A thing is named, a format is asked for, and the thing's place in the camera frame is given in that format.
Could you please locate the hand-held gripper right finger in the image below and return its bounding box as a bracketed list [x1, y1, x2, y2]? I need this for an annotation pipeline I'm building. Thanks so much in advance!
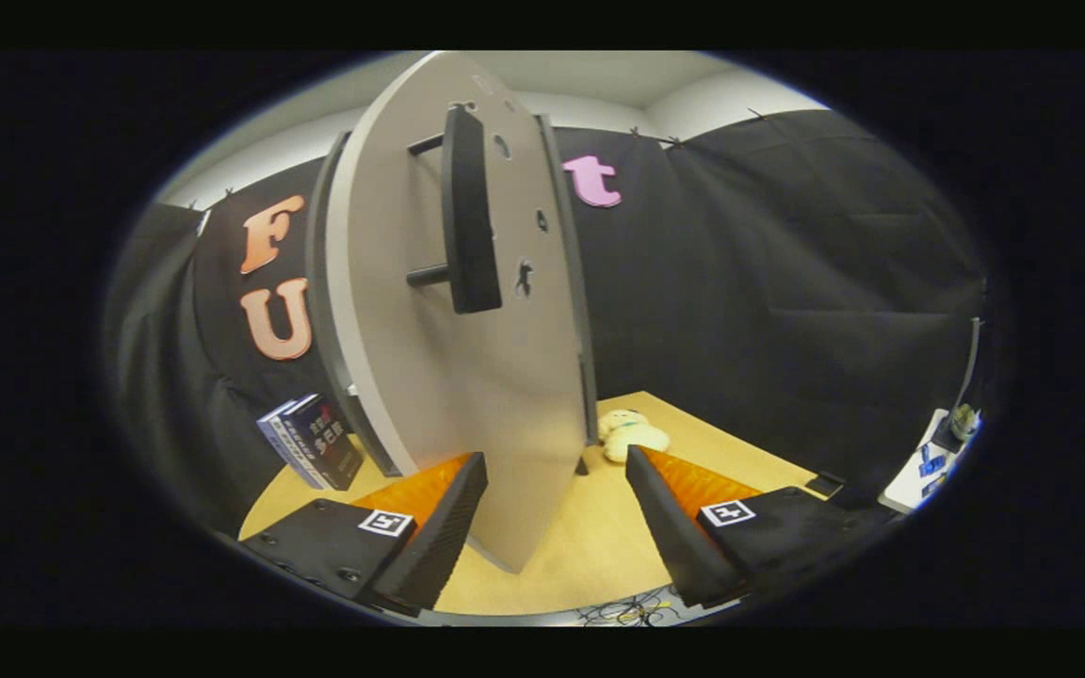
[625, 445, 892, 610]

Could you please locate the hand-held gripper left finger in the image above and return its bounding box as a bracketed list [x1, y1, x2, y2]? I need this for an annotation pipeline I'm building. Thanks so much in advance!
[239, 451, 490, 618]

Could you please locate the light grey cabinet door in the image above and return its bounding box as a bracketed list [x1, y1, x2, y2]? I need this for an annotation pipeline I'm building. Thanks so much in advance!
[321, 52, 591, 573]

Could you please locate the cream plush toy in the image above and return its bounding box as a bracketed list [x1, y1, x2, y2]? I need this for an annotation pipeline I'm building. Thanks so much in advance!
[597, 408, 671, 464]

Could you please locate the dark cover book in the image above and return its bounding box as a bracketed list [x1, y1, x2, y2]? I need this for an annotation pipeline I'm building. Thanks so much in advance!
[281, 394, 364, 492]

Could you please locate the blue white book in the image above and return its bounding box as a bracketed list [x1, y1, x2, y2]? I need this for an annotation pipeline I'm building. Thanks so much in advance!
[257, 405, 327, 489]

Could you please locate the white side table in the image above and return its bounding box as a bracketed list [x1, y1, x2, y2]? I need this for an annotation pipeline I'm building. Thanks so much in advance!
[882, 407, 981, 514]

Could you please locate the grey cabinet body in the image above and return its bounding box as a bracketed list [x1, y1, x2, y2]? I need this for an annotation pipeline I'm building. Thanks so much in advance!
[305, 113, 600, 478]

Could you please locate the black backdrop cloth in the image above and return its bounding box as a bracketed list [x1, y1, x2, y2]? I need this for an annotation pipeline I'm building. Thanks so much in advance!
[105, 108, 991, 538]

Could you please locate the black cable bundle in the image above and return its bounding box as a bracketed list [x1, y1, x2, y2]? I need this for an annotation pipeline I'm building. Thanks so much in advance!
[580, 591, 685, 627]

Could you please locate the thin grey cable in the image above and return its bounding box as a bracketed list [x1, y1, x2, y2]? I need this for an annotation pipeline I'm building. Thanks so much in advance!
[959, 317, 983, 411]

